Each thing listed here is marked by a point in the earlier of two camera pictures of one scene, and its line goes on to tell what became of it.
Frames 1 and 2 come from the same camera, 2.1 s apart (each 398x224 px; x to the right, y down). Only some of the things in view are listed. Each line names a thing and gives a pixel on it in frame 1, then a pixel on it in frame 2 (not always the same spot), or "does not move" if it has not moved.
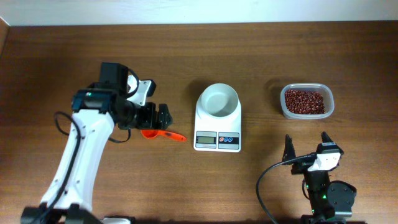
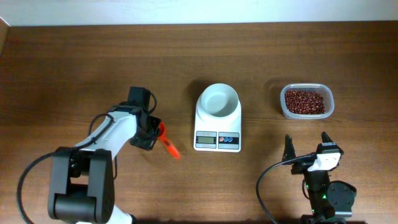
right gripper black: (302, 167) does not move
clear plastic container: (306, 101) does not move
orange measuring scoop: (154, 134) → (160, 136)
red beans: (304, 102) does not move
